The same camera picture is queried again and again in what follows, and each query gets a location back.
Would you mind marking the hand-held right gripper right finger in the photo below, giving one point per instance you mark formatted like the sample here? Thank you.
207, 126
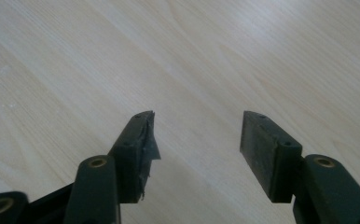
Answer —
274, 161

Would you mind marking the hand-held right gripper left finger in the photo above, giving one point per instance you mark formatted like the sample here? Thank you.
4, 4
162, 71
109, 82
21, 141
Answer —
128, 161

